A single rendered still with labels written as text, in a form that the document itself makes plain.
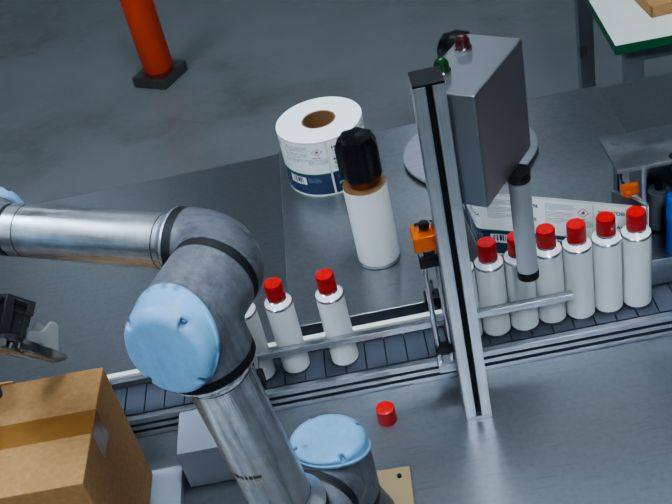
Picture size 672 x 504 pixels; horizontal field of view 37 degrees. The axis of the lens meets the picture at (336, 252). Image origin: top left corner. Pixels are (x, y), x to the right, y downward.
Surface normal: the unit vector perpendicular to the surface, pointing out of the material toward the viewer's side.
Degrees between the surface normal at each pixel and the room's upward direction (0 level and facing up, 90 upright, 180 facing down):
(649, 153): 0
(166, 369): 82
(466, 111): 90
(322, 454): 8
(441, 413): 0
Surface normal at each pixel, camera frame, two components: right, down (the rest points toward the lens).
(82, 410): -0.19, -0.77
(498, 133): 0.85, 0.18
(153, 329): -0.36, 0.53
